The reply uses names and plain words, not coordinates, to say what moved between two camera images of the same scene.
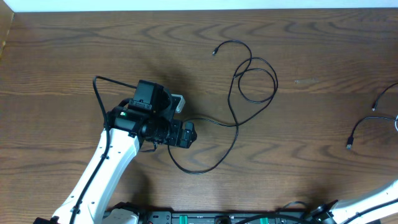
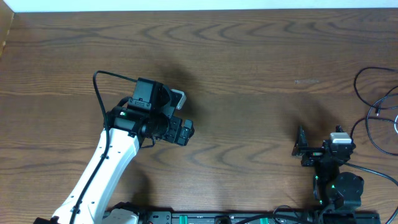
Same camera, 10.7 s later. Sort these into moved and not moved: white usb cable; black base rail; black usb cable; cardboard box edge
Moved: black usb cable
Not moved: white usb cable; cardboard box edge; black base rail
